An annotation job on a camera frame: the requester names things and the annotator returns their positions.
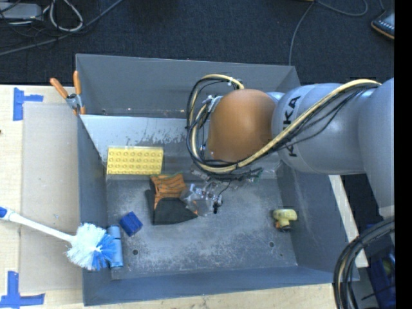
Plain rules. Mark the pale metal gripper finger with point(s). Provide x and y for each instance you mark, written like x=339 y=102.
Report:
x=187 y=196
x=202 y=208

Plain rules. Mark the orange striped black cloth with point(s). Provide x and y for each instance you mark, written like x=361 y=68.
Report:
x=170 y=211

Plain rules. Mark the grey metal bin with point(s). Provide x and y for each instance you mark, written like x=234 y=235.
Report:
x=209 y=249

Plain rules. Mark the blue block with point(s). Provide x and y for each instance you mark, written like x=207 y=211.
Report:
x=131 y=223

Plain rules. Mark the yellow studded flat plate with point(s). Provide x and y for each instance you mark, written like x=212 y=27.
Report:
x=135 y=161

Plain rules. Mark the yellow toy duck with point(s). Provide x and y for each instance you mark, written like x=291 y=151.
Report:
x=283 y=216

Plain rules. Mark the pale blue cylinder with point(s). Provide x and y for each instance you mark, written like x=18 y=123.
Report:
x=116 y=256

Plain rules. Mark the white and blue brush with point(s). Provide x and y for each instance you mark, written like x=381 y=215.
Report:
x=88 y=246

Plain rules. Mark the pale cardboard board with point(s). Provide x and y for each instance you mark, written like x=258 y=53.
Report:
x=48 y=159

